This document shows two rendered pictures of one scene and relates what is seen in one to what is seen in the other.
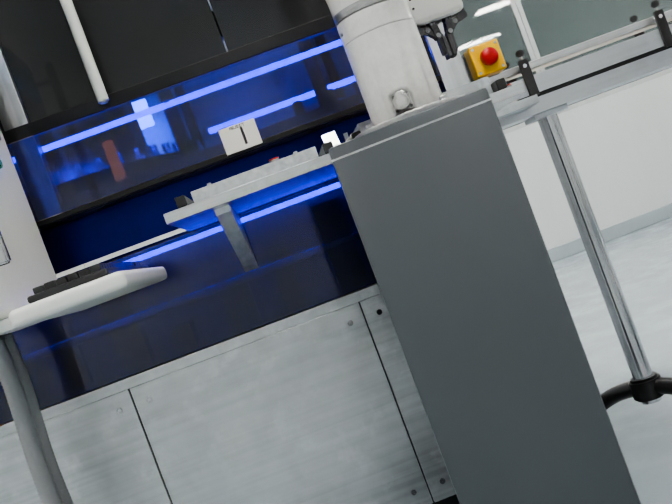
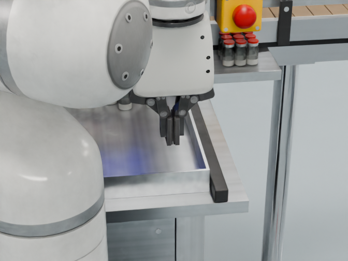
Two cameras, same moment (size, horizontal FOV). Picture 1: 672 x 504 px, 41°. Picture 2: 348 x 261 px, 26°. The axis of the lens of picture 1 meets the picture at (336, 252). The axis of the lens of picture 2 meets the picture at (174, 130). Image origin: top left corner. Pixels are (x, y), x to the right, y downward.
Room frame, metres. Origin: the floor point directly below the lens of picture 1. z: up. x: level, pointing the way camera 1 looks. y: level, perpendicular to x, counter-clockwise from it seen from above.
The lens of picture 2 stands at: (0.84, -0.27, 1.46)
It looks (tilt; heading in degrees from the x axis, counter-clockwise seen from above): 29 degrees down; 356
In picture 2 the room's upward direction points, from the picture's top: straight up
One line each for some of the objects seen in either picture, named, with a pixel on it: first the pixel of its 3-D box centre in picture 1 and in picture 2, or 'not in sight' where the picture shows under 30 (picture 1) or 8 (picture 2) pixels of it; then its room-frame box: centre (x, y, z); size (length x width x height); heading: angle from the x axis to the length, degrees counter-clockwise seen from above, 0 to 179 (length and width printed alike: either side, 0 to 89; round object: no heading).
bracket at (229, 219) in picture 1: (238, 241); not in sight; (1.86, 0.18, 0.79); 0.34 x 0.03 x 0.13; 3
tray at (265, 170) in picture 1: (258, 184); not in sight; (1.94, 0.11, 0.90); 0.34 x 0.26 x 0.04; 3
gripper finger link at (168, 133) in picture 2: (437, 43); (158, 118); (1.68, -0.31, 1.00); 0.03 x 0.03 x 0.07; 3
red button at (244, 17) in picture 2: (488, 56); (243, 15); (2.05, -0.48, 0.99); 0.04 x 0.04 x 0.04; 3
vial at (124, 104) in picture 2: not in sight; (125, 95); (1.94, -0.27, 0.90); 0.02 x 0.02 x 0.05
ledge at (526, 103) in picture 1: (504, 112); (238, 61); (2.14, -0.49, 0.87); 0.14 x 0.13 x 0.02; 3
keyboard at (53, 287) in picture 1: (94, 279); not in sight; (1.69, 0.44, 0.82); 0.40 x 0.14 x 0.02; 2
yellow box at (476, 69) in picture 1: (484, 61); (238, 6); (2.10, -0.48, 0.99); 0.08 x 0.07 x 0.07; 3
